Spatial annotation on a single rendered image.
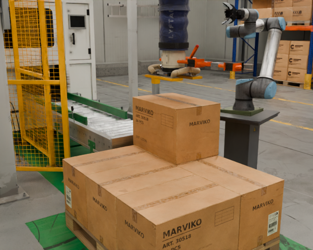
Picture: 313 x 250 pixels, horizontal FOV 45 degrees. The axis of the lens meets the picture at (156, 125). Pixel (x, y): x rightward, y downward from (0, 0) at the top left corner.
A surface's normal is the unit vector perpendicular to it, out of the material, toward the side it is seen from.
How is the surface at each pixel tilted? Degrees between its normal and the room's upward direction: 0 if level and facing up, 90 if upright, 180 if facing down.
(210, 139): 90
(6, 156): 90
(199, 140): 90
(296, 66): 93
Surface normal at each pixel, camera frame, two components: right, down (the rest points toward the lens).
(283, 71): -0.79, 0.11
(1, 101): 0.57, 0.18
